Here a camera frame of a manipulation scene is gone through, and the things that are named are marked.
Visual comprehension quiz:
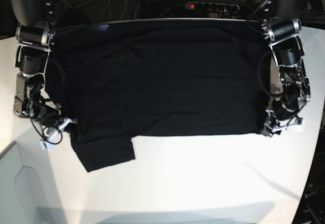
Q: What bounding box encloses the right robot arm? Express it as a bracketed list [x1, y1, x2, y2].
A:
[10, 0, 73, 150]

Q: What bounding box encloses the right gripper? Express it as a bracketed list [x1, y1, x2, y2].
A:
[41, 117, 76, 145]

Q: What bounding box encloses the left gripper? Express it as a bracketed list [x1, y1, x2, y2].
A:
[264, 107, 304, 137]

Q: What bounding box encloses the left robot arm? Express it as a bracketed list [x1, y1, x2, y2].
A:
[246, 0, 311, 137]

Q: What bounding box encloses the black power strip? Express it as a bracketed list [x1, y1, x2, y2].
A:
[184, 2, 240, 14]

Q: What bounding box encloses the black T-shirt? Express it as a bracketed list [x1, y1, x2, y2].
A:
[45, 21, 270, 172]

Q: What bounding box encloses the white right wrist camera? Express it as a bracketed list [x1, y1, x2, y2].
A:
[40, 140, 55, 151]

